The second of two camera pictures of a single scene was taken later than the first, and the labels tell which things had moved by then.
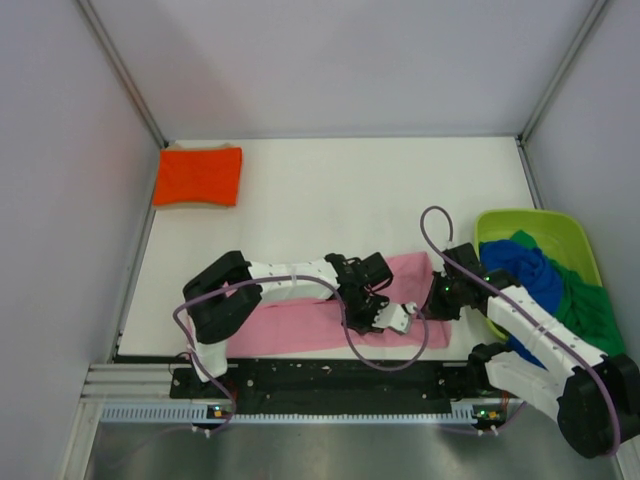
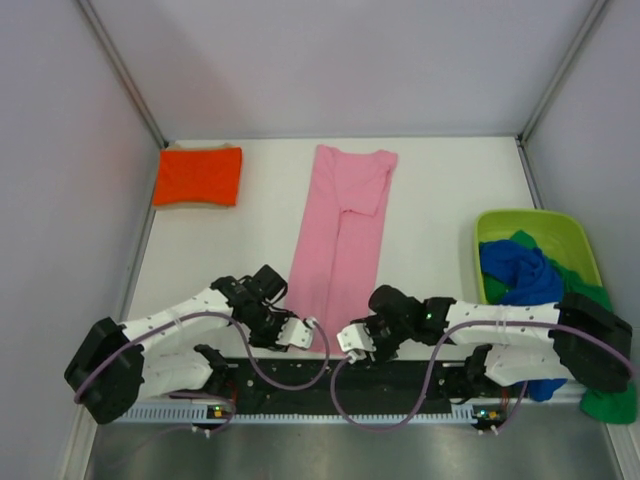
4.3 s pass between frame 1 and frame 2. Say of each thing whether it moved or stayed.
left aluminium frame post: stayed
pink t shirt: moved
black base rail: stayed
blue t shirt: stayed
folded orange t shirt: stayed
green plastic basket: stayed
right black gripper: moved
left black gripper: moved
